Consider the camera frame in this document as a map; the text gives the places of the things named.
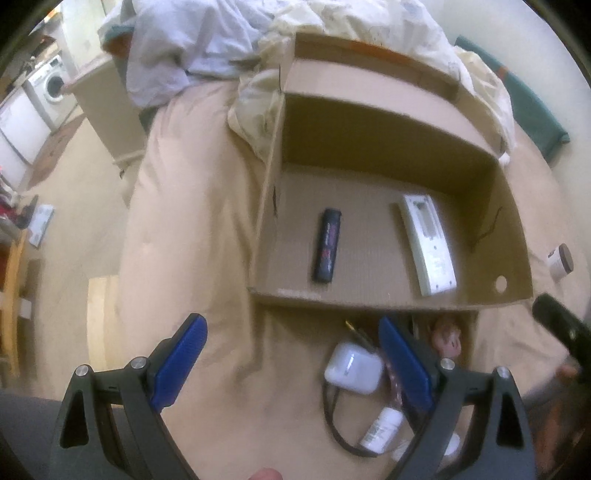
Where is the cream duvet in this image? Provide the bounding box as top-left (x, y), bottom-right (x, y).
top-left (228, 0), bottom-right (515, 160)

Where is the small white bottle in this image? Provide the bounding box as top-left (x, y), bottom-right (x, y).
top-left (359, 407), bottom-right (403, 454)

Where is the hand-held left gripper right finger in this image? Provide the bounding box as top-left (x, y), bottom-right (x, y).
top-left (378, 316), bottom-right (539, 480)

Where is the black cable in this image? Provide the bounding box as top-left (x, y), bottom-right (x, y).
top-left (321, 381), bottom-right (379, 457)

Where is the white washing machine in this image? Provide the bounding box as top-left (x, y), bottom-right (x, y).
top-left (28, 55), bottom-right (77, 127)

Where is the beige bedside cabinet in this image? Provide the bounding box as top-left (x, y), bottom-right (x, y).
top-left (69, 53), bottom-right (148, 162)

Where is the white kitchen cabinet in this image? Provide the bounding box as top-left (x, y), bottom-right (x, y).
top-left (0, 88), bottom-right (51, 185)

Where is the brown floor mat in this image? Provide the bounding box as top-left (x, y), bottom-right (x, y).
top-left (25, 115), bottom-right (86, 190)

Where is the wooden chair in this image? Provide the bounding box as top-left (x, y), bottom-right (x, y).
top-left (0, 228), bottom-right (33, 379)

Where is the green pillow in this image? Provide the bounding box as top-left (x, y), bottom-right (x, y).
top-left (455, 36), bottom-right (570, 162)

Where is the black shoe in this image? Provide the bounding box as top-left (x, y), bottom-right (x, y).
top-left (16, 194), bottom-right (40, 230)

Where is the pink packet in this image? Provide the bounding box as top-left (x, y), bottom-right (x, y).
top-left (429, 318), bottom-right (463, 359)

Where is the white earbuds case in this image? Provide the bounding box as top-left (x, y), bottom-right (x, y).
top-left (324, 340), bottom-right (385, 395)

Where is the black pen with gold tip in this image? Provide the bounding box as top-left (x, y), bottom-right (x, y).
top-left (344, 320), bottom-right (377, 352)

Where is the white remote control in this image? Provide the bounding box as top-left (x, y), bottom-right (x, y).
top-left (399, 194), bottom-right (458, 297)

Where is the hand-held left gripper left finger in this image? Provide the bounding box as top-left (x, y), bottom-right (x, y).
top-left (46, 313), bottom-right (208, 480)

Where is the black tube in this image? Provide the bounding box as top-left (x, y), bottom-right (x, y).
top-left (312, 208), bottom-right (342, 284)

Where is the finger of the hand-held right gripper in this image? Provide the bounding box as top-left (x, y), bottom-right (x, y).
top-left (532, 293), bottom-right (591, 370)

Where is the white paper sheet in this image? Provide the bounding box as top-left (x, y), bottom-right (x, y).
top-left (28, 205), bottom-right (56, 247)

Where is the cardboard box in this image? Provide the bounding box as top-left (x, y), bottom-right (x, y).
top-left (247, 31), bottom-right (534, 319)

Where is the white jar with brown lid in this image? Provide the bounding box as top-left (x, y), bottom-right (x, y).
top-left (547, 244), bottom-right (574, 283)

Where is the white plastic piece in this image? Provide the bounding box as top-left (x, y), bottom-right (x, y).
top-left (392, 431), bottom-right (461, 464)

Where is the beige bed sheet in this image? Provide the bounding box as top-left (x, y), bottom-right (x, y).
top-left (117, 78), bottom-right (591, 480)

